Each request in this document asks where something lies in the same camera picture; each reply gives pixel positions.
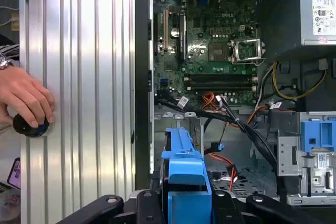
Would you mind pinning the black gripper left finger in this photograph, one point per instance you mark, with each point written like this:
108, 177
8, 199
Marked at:
144, 208

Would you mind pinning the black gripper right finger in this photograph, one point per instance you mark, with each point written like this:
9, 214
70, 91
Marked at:
262, 208

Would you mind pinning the hard disk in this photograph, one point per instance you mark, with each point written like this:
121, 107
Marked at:
186, 166

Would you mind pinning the black RAM slot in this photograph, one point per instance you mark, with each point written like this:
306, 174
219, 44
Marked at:
220, 79
220, 87
220, 84
220, 75

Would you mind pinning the tan expansion slot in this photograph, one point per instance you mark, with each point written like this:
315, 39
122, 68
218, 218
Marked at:
165, 30

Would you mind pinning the person hand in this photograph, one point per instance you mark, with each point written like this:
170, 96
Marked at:
23, 90

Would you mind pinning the metal drive cage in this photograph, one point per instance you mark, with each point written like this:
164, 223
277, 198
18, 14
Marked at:
288, 155

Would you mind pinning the black connector blue tab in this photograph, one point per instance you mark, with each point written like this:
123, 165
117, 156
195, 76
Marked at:
215, 147

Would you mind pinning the blue drive latch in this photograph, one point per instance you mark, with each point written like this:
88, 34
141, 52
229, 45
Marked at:
325, 132

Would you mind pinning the black PC case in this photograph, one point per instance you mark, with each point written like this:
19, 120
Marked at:
143, 77

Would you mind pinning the purple phone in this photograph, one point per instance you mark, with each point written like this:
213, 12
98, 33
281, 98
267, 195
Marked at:
15, 172

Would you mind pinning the green motherboard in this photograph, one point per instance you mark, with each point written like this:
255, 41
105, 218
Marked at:
204, 66

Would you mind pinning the CPU socket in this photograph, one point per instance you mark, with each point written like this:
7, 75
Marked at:
218, 51

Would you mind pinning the metal socket cover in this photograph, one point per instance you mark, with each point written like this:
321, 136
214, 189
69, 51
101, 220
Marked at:
246, 41

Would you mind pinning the silver coin battery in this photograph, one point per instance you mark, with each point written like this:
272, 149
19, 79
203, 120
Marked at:
175, 33

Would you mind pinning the grey power supply unit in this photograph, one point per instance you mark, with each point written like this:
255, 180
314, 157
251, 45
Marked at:
307, 11

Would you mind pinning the silver wristwatch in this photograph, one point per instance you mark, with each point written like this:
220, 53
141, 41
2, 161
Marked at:
4, 61

